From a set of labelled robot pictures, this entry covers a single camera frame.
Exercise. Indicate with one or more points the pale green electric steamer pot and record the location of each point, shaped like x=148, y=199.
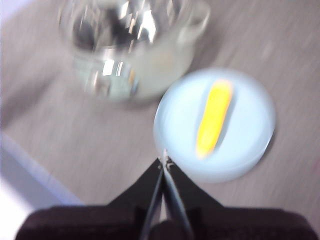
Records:
x=162, y=60

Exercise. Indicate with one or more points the blue round plate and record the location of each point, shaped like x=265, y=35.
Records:
x=180, y=130

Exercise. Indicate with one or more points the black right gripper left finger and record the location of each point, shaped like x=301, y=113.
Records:
x=140, y=195

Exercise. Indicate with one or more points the yellow corn cob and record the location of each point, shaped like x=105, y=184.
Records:
x=213, y=120

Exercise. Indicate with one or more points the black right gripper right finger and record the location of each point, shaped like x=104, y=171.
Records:
x=190, y=195

